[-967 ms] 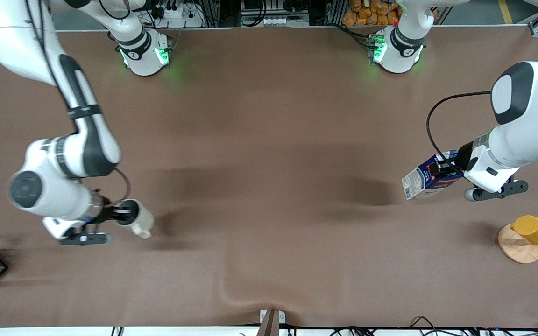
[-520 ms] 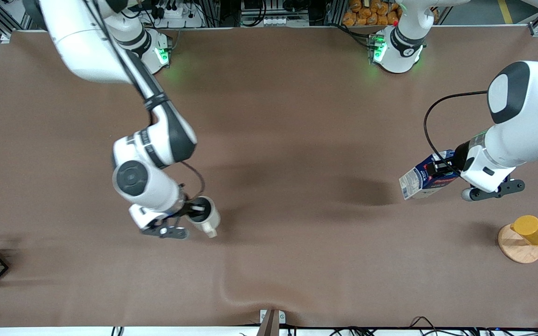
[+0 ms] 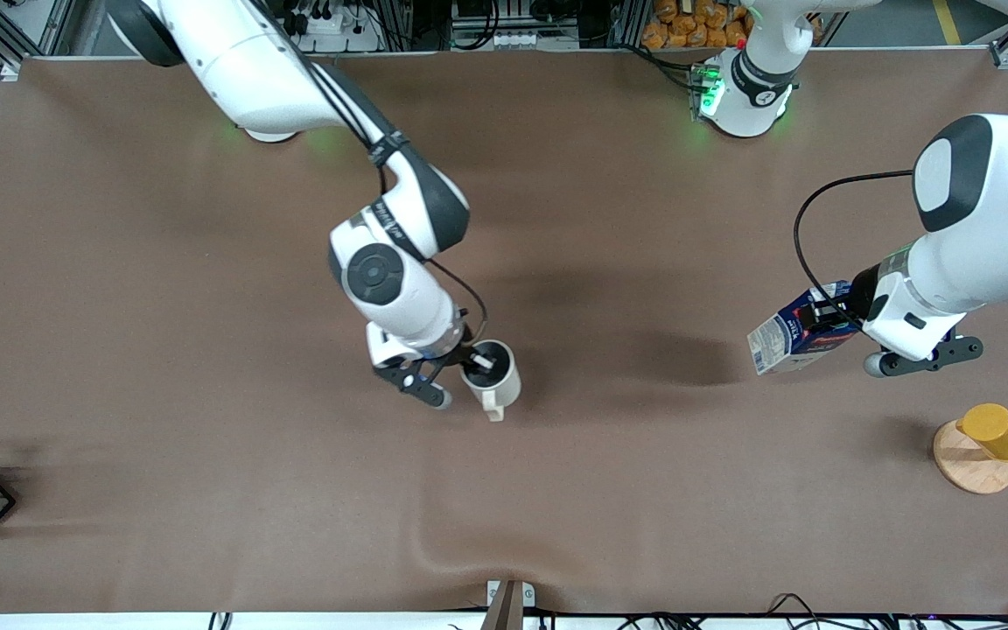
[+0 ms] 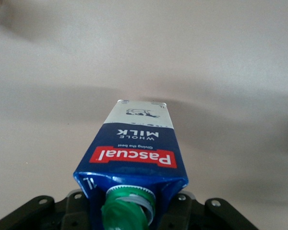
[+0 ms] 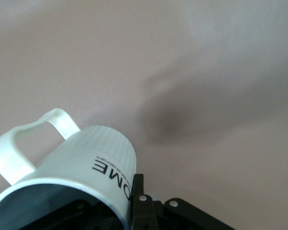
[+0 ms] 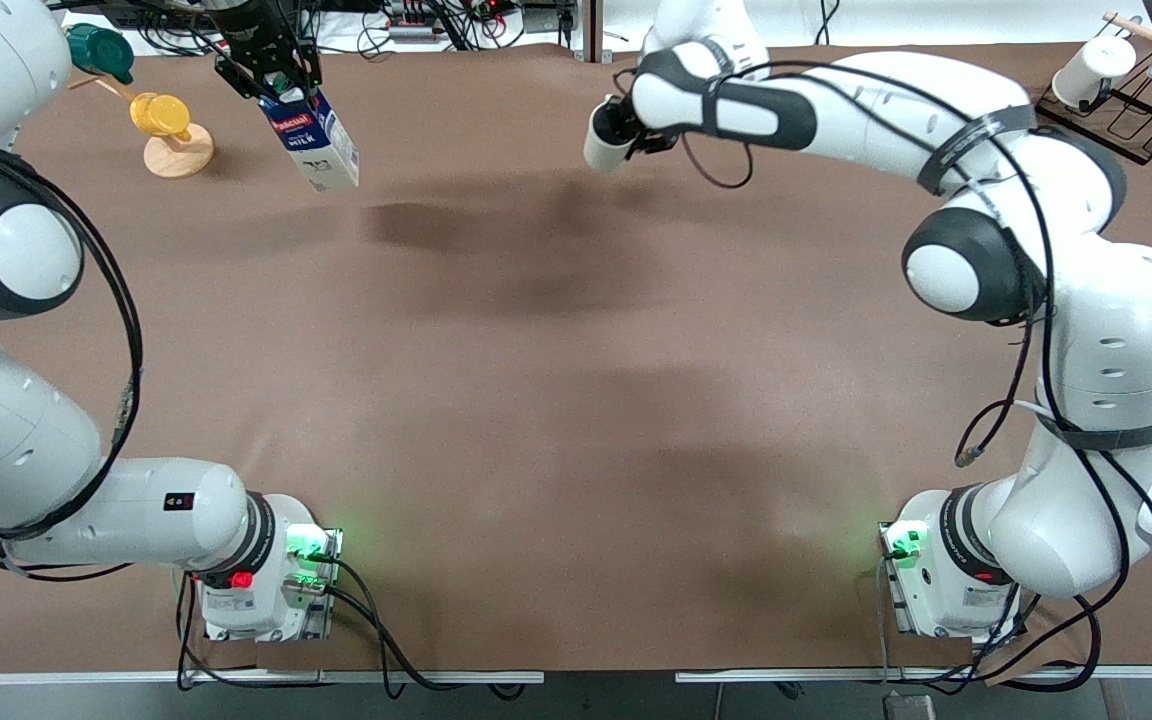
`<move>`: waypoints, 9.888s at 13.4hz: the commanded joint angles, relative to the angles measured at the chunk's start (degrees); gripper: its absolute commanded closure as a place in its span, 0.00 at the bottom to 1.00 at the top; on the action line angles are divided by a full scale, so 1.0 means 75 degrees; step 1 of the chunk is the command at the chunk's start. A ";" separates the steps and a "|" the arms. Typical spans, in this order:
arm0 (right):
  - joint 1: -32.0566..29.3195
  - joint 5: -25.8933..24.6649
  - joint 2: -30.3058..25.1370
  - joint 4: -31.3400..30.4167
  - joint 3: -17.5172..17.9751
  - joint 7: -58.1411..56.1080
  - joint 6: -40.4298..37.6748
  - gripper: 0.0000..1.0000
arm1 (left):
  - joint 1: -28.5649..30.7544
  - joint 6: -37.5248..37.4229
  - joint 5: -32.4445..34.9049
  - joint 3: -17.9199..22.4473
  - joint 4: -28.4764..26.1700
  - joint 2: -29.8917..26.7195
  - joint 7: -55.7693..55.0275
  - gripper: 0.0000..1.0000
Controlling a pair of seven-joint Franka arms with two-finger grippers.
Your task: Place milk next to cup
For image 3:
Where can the blue and white milk carton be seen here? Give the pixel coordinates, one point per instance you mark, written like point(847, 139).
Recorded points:
point(780, 346)

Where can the wooden mug stand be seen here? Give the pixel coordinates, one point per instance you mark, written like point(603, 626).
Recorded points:
point(972, 468)

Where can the white cup with grey inside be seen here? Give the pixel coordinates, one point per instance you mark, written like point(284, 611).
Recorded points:
point(500, 381)

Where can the long white power strip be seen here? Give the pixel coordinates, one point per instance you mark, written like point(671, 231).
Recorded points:
point(535, 39)

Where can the white power strip with plugs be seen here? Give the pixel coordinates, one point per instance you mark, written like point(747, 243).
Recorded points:
point(338, 31)

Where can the orange snack packs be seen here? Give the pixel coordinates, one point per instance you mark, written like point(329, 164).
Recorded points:
point(688, 26)

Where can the yellow cup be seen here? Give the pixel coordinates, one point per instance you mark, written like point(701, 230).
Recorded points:
point(998, 430)

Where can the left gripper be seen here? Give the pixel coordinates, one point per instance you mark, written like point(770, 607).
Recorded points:
point(860, 291)

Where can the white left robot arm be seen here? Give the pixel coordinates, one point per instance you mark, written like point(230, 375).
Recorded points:
point(985, 236)

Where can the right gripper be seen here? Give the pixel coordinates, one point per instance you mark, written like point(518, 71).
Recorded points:
point(466, 351)

